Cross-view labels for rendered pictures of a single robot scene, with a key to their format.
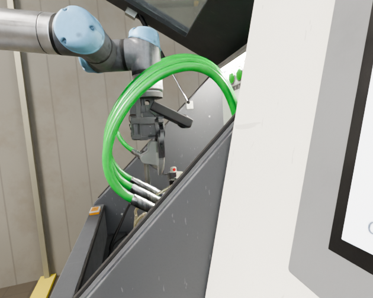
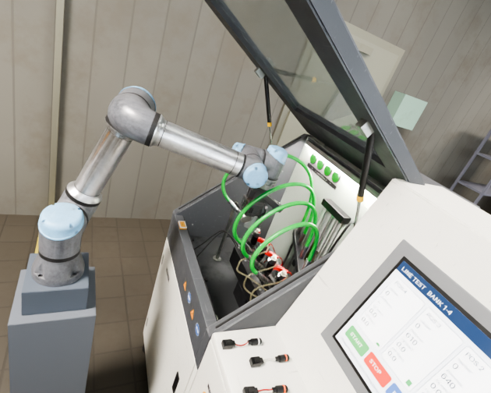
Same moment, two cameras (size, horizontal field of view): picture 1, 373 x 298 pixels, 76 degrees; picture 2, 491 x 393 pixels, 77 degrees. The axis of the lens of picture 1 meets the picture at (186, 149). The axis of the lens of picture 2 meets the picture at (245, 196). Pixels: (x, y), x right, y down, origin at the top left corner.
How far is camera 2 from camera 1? 78 cm
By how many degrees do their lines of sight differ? 26
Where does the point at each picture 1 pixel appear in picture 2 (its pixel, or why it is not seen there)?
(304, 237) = (327, 331)
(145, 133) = (253, 213)
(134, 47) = (271, 164)
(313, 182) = (335, 321)
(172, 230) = (280, 301)
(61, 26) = (250, 177)
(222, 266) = (293, 316)
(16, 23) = (223, 162)
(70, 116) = (112, 54)
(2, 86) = not seen: outside the picture
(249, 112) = (326, 277)
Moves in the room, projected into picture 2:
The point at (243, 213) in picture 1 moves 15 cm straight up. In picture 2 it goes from (310, 308) to (331, 270)
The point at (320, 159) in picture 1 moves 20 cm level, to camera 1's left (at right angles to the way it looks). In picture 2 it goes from (339, 318) to (270, 309)
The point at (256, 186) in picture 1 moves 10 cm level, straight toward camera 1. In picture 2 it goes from (318, 305) to (322, 333)
